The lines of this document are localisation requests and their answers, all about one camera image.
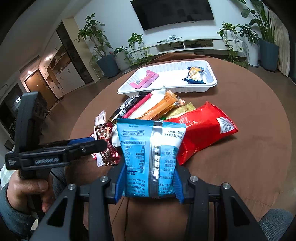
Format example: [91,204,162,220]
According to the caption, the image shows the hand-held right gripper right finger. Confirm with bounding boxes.
[172,166,266,241]

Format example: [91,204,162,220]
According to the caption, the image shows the small plant in white pot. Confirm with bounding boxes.
[238,23,260,67]

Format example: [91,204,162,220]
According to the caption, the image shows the round brown table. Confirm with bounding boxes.
[69,53,292,241]

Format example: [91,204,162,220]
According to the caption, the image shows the black wall television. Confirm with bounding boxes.
[130,0,214,31]

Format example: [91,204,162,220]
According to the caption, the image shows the hanging vine plant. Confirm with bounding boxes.
[217,22,250,68]

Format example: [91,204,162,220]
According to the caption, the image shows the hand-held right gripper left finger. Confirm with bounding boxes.
[30,160,127,241]

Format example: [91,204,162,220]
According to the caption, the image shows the tall plant in blue pot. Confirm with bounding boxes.
[75,13,120,78]

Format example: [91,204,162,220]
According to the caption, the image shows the light blue snack packet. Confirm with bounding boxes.
[116,118,187,200]

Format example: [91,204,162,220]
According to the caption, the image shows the brown star-print snack packet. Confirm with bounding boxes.
[94,123,121,166]

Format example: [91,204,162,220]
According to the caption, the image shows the gold snack packet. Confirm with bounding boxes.
[165,103,197,120]
[162,102,186,118]

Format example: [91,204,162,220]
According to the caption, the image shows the pink white stick packet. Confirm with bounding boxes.
[124,93,152,117]

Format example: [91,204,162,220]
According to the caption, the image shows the blue yellow snack packet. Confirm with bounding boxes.
[182,71,206,84]

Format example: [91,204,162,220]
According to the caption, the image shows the plant in white ribbed pot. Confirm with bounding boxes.
[113,46,133,73]

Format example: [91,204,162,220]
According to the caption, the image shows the black snack packet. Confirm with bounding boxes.
[108,91,151,123]

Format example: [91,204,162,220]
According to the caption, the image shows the broad-leaf plant in blue pot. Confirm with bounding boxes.
[233,0,280,71]

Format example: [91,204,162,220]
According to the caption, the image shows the beige curtain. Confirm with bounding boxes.
[270,9,291,77]

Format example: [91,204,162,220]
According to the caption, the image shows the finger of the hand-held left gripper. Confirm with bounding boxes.
[67,137,95,145]
[67,140,108,161]

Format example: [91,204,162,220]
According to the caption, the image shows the trailing vine plant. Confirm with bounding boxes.
[127,32,153,68]

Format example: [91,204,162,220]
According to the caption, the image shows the black glass cabinet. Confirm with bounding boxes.
[56,20,100,85]

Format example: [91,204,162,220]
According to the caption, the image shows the pink snack packet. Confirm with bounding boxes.
[129,70,159,89]

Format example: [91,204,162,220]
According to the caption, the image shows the red white snack packet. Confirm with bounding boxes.
[89,111,107,167]

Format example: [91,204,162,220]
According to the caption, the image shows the cables on cabinet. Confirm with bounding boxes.
[157,34,184,44]

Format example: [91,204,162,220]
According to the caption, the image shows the grey clothing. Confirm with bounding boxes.
[258,209,295,241]

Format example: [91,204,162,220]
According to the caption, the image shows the red snack bag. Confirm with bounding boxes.
[163,101,238,165]

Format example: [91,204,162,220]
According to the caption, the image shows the white wall cupboard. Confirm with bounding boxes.
[40,30,86,96]

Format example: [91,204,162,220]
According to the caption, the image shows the orange stick packet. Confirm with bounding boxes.
[141,90,185,121]

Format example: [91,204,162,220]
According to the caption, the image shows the person's left forearm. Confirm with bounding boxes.
[0,183,41,241]

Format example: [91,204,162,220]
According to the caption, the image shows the white plastic tray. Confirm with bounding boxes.
[117,60,218,95]

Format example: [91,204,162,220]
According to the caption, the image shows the brown wooden door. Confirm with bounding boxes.
[24,71,57,105]

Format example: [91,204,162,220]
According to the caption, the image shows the person's left hand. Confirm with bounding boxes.
[6,172,56,213]

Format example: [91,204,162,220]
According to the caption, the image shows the blue orange snack packet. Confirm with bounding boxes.
[187,66,204,77]

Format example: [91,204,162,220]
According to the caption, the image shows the white television cabinet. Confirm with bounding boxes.
[139,38,246,55]

